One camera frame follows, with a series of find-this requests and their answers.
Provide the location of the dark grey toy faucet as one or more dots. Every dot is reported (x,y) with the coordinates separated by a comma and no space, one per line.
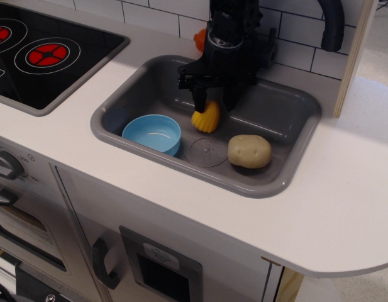
(310,35)

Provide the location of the yellow toy corn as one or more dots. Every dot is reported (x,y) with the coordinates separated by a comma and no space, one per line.
(208,120)

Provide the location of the black toy stovetop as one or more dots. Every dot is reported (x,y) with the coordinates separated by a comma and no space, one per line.
(44,59)

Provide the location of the wooden side panel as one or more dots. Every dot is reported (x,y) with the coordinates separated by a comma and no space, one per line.
(360,37)

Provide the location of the grey plastic sink basin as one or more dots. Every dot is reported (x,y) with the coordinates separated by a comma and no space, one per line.
(284,116)

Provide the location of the grey dispenser panel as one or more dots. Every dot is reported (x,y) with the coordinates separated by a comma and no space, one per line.
(162,270)

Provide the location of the light blue bowl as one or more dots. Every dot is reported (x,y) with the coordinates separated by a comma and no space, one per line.
(158,132)

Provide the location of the beige toy potato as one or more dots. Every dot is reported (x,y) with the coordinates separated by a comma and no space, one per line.
(249,151)

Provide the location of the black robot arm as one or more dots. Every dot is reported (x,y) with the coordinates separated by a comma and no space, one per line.
(235,22)

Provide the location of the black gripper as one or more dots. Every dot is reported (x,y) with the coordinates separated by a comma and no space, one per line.
(220,65)

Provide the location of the grey oven door handle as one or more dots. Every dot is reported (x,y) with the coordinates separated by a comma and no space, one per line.
(7,198)

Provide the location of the orange toy carrot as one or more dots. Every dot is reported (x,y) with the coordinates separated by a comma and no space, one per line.
(199,39)

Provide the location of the dark grey cabinet door handle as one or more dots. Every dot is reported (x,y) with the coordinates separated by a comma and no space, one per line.
(99,252)

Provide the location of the grey oven knob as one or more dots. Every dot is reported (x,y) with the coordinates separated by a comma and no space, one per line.
(10,167)

